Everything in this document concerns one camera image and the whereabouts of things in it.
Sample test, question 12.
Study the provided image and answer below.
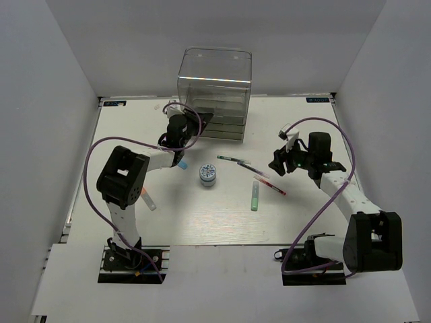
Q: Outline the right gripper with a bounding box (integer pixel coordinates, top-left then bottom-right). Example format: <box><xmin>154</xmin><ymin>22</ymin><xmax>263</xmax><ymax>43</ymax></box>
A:
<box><xmin>269</xmin><ymin>137</ymin><xmax>315</xmax><ymax>176</ymax></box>

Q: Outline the clear plastic drawer organizer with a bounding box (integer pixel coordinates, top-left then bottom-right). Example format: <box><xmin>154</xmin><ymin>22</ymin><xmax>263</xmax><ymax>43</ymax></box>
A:
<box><xmin>177</xmin><ymin>46</ymin><xmax>252</xmax><ymax>142</ymax></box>

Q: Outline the blue white round tape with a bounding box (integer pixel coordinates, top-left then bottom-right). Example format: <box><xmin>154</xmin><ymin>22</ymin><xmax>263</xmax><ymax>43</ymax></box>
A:
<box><xmin>199</xmin><ymin>164</ymin><xmax>217</xmax><ymax>187</ymax></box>

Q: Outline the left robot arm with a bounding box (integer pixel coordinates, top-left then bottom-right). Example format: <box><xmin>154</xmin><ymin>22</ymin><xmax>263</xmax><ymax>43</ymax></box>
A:
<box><xmin>96</xmin><ymin>110</ymin><xmax>213</xmax><ymax>268</ymax></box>

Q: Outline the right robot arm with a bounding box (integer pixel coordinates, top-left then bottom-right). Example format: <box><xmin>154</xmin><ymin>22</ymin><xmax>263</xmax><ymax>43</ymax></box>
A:
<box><xmin>269</xmin><ymin>129</ymin><xmax>403</xmax><ymax>275</ymax></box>

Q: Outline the red pen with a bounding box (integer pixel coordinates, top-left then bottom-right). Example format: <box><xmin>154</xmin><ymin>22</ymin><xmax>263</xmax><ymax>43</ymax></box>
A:
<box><xmin>254</xmin><ymin>176</ymin><xmax>287</xmax><ymax>196</ymax></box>

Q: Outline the blue pen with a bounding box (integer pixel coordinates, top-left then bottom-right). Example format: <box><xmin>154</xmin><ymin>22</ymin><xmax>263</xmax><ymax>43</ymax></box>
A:
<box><xmin>237</xmin><ymin>161</ymin><xmax>270</xmax><ymax>179</ymax></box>

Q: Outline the green highlighter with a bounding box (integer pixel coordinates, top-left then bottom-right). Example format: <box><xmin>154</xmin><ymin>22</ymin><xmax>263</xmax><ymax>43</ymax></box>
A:
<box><xmin>251</xmin><ymin>180</ymin><xmax>259</xmax><ymax>211</ymax></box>

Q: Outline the green pen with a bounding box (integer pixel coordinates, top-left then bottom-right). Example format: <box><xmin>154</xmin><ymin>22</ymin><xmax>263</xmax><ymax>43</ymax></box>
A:
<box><xmin>217</xmin><ymin>155</ymin><xmax>251</xmax><ymax>165</ymax></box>

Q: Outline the blue highlighter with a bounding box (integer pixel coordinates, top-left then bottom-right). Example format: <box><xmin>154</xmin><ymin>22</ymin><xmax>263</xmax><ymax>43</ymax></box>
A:
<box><xmin>177</xmin><ymin>161</ymin><xmax>188</xmax><ymax>170</ymax></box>

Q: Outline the orange highlighter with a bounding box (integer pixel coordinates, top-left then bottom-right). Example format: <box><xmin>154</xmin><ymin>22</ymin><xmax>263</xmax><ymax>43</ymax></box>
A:
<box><xmin>141</xmin><ymin>188</ymin><xmax>157</xmax><ymax>211</ymax></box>

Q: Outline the left blue corner label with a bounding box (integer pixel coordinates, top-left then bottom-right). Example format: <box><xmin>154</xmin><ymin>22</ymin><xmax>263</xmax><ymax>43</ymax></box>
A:
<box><xmin>103</xmin><ymin>100</ymin><xmax>127</xmax><ymax>107</ymax></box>

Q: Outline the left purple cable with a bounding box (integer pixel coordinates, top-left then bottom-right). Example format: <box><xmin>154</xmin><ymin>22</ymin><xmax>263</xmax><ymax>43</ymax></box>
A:
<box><xmin>83</xmin><ymin>103</ymin><xmax>207</xmax><ymax>283</ymax></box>

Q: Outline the purple cable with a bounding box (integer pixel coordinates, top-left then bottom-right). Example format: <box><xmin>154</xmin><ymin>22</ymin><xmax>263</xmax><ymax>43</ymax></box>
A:
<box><xmin>281</xmin><ymin>116</ymin><xmax>366</xmax><ymax>279</ymax></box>
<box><xmin>83</xmin><ymin>103</ymin><xmax>207</xmax><ymax>283</ymax></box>

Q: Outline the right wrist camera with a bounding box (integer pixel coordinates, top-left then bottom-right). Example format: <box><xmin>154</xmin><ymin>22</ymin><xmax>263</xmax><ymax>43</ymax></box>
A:
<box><xmin>278</xmin><ymin>123</ymin><xmax>299</xmax><ymax>152</ymax></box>

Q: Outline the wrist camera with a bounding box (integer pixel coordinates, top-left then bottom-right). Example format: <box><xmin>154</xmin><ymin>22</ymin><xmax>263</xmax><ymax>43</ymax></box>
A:
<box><xmin>278</xmin><ymin>123</ymin><xmax>299</xmax><ymax>152</ymax></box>
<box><xmin>162</xmin><ymin>100</ymin><xmax>183</xmax><ymax>118</ymax></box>

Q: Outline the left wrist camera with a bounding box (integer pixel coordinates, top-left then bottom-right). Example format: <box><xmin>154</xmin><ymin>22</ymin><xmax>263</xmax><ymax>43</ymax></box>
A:
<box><xmin>162</xmin><ymin>100</ymin><xmax>183</xmax><ymax>118</ymax></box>

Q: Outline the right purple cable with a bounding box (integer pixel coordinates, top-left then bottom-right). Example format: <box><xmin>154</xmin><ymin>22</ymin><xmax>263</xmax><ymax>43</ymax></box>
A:
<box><xmin>281</xmin><ymin>116</ymin><xmax>366</xmax><ymax>279</ymax></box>

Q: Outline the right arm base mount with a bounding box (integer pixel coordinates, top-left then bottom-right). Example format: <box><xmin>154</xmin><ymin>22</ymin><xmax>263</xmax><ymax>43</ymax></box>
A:
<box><xmin>281</xmin><ymin>246</ymin><xmax>346</xmax><ymax>287</ymax></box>

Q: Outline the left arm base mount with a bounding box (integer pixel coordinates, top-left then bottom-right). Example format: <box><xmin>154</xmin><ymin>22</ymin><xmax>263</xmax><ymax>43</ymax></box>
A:
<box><xmin>98</xmin><ymin>246</ymin><xmax>170</xmax><ymax>285</ymax></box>

